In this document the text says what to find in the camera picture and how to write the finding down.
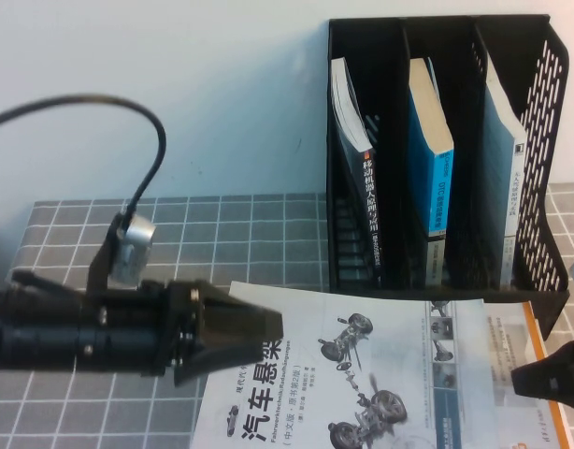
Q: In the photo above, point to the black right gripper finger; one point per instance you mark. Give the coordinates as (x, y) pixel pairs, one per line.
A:
(553, 374)

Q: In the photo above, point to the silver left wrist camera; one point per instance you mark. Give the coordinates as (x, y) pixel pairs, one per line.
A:
(135, 243)

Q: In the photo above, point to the bright blue book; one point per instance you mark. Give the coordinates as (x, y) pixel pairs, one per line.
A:
(420, 178)

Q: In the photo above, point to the grey-blue book white spine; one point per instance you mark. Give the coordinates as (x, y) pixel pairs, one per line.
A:
(495, 163)

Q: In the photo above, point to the grey checked tablecloth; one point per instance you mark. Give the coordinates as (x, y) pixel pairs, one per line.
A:
(221, 234)

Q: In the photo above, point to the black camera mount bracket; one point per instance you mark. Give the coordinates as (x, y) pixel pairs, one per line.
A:
(102, 252)

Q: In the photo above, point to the white car suspension book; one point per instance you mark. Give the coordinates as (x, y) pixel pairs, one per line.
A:
(324, 388)

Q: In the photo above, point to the white orange-edged ROS2 book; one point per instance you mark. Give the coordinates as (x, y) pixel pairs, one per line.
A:
(506, 346)

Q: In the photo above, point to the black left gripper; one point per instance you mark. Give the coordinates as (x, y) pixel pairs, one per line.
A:
(142, 327)

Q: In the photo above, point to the black perforated book stand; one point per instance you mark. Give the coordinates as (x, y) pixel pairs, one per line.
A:
(390, 93)

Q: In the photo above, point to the black spine robotics book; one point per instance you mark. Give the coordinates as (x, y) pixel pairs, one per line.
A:
(370, 201)

